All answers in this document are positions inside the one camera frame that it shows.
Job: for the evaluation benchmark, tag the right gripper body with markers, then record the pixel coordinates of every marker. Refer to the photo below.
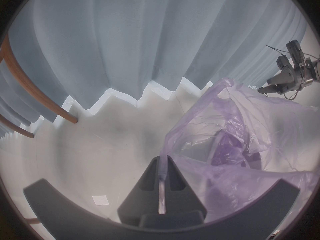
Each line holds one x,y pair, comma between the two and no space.
295,80

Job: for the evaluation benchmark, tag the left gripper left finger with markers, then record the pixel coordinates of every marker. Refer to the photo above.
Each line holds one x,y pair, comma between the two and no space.
141,196

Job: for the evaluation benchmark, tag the pale blue curtain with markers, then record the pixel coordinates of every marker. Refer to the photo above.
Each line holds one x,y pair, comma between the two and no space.
140,39

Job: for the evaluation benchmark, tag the purple plastic bag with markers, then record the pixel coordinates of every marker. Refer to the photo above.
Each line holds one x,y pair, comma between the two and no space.
225,119

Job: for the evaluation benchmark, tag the white cushioned wooden chair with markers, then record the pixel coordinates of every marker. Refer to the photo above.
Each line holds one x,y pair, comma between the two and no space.
62,113

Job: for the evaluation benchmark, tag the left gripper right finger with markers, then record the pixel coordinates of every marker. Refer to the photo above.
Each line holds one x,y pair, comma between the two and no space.
183,196

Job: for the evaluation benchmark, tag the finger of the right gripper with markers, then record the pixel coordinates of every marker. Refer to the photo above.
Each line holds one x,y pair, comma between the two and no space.
272,89
281,77

